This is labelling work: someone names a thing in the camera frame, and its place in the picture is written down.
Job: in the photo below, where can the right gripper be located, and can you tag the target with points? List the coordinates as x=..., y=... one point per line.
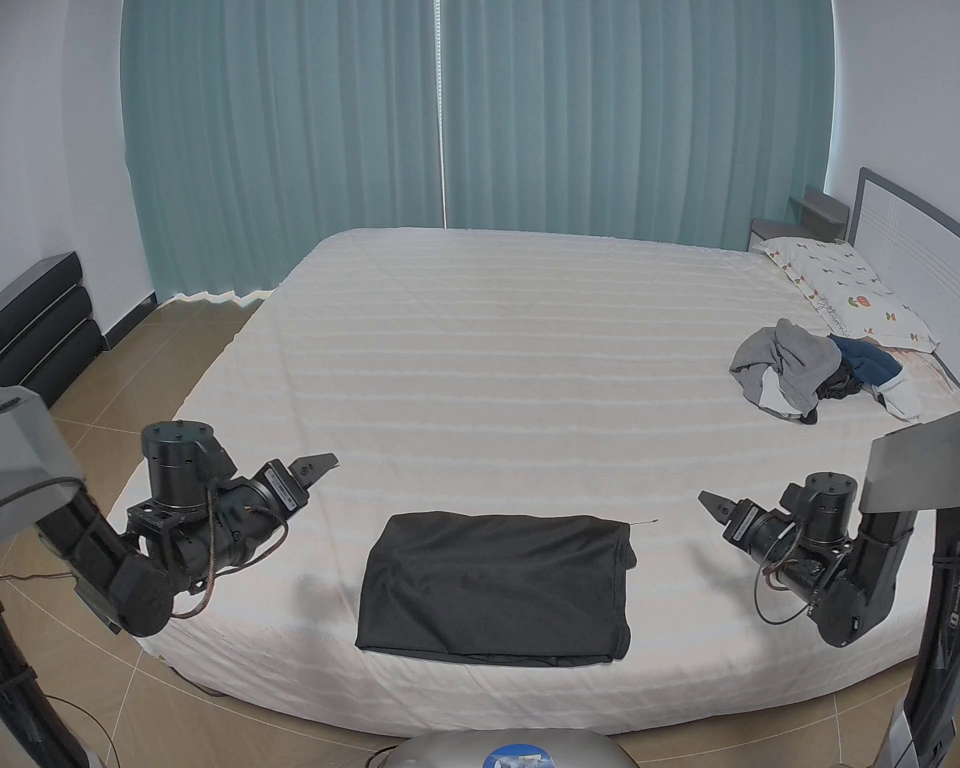
x=757, y=532

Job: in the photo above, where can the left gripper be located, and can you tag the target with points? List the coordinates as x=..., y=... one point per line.
x=255, y=517

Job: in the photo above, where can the black T-shirt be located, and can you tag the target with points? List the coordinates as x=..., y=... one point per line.
x=495, y=585

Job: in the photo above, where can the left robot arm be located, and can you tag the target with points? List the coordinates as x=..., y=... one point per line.
x=112, y=570

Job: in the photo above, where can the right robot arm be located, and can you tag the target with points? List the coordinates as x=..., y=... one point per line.
x=885, y=562

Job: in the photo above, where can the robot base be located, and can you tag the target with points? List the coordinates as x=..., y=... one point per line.
x=450, y=752

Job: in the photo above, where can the pile of clothes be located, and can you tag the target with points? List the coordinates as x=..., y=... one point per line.
x=795, y=367

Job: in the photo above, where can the bed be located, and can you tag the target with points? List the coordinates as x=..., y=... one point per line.
x=525, y=360

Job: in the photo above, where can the white printed pillow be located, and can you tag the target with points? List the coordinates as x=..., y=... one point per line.
x=855, y=289

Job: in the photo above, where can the black chest of drawers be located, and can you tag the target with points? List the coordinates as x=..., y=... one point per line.
x=41, y=330

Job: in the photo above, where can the grey bedside table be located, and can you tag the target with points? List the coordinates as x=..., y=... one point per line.
x=817, y=214

